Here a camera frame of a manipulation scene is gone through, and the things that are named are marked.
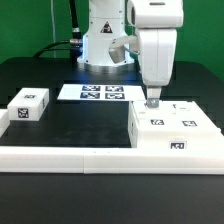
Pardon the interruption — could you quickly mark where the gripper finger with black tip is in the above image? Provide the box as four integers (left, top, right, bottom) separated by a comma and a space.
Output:
147, 87, 162, 108

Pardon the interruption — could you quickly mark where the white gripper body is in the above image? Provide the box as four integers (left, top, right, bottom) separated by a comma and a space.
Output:
127, 0, 184, 87

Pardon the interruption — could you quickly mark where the white cabinet door panel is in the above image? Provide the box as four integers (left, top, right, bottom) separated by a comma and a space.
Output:
167, 101, 217, 131
132, 101, 178, 129

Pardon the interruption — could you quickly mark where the white cabinet body box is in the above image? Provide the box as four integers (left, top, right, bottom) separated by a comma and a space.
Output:
128, 102, 224, 150

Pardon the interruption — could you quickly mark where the white cabinet top block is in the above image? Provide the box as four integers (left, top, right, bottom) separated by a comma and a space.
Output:
7, 88, 49, 121

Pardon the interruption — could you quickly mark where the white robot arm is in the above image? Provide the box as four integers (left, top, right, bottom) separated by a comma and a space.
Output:
78, 0, 184, 108

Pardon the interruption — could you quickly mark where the white marker sheet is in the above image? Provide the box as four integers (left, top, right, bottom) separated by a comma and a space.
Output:
58, 84, 145, 101

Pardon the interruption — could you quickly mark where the black cable bundle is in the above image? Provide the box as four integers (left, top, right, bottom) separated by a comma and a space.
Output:
32, 0, 84, 61

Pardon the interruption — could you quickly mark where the white thin cable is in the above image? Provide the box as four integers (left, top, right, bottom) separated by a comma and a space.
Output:
49, 0, 58, 59

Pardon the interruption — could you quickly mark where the white L-shaped obstacle frame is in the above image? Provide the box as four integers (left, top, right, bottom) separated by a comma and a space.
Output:
0, 108, 224, 175

